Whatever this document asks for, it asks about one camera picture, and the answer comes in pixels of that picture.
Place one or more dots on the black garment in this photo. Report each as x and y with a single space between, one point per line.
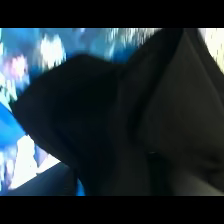
133 126

